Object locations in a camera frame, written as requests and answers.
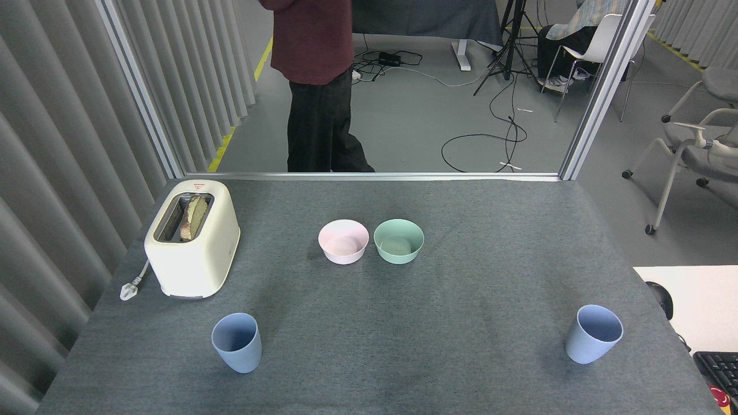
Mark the seated person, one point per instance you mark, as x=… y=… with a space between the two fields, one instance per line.
x=568 y=34

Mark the green bowl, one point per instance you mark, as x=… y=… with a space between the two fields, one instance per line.
x=398 y=245

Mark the red round object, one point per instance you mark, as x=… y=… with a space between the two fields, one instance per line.
x=720 y=399

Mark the black power adapter box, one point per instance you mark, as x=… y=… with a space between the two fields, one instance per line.
x=390 y=58

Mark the blue cup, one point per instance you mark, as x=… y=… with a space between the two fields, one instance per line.
x=239 y=351
x=588 y=343

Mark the white plastic chair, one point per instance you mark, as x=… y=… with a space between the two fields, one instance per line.
x=602 y=40

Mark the black tripod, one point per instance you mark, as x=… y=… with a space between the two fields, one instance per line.
x=507 y=52

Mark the pink bowl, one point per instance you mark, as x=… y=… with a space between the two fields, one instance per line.
x=343 y=245

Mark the table with dark cloth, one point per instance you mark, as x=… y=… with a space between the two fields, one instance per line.
x=426 y=17

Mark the silver frame post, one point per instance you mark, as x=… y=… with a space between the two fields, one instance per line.
x=605 y=86
x=144 y=98

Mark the toasted bread slice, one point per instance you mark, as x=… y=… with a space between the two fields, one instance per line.
x=194 y=217

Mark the grey wheeled office chair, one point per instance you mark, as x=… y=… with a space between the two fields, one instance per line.
x=692 y=153
x=720 y=80

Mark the black computer mouse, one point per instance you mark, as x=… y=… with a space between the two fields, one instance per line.
x=662 y=298

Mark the silver frame rail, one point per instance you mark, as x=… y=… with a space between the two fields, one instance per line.
x=369 y=176

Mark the white desk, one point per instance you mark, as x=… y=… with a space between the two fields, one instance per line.
x=697 y=300

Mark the cream white toaster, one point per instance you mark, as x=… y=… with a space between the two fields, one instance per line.
x=196 y=259

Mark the standing person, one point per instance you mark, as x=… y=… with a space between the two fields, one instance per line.
x=314 y=52

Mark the black keyboard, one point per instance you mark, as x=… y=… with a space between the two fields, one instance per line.
x=720 y=372

